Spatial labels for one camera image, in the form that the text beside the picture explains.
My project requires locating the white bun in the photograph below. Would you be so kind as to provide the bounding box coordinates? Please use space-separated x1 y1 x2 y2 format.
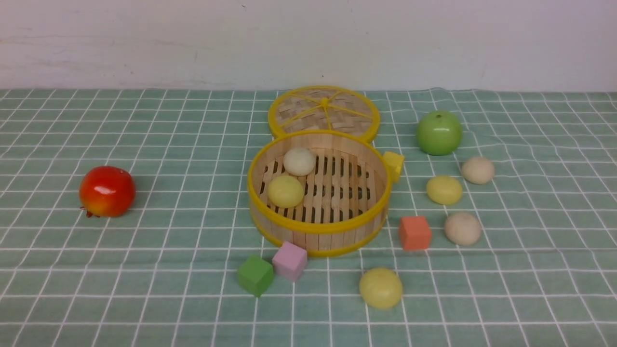
283 147 317 176
444 213 483 246
460 156 495 185

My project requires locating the yellow bun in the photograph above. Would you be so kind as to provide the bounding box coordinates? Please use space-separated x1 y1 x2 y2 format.
426 175 463 206
267 175 304 208
359 267 403 309

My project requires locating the yellow bun front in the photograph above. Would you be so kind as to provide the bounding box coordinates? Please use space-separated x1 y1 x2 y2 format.
359 267 403 309

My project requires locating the bamboo steamer tray yellow rim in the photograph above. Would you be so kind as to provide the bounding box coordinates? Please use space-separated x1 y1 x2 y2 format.
246 130 395 257

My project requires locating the woven bamboo steamer lid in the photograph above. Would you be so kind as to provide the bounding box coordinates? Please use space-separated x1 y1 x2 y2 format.
268 85 380 143

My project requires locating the yellow cube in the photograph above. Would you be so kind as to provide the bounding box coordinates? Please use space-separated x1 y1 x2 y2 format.
383 151 404 183

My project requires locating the pink cube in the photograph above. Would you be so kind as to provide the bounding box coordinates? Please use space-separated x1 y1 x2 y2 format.
272 241 307 282

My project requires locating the green cube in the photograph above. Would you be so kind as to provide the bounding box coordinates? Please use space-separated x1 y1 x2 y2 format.
237 254 275 298

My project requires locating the orange cube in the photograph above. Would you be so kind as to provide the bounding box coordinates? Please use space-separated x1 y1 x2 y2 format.
399 215 432 251

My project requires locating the green apple toy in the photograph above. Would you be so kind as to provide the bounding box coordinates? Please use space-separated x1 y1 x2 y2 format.
416 110 463 156

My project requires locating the green checkered tablecloth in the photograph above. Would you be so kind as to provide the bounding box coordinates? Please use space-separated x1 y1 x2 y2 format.
0 88 617 347

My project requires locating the red pomegranate toy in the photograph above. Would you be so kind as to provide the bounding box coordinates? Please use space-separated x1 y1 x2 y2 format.
79 166 136 218

